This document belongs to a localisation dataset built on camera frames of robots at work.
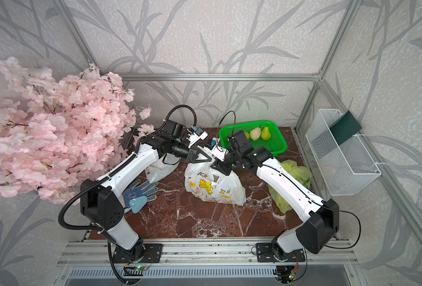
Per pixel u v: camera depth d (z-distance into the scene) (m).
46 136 0.42
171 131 0.65
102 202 0.44
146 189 0.92
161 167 0.95
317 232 0.39
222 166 0.64
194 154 0.66
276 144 1.08
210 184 0.72
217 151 0.63
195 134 0.68
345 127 0.74
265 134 1.11
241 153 0.56
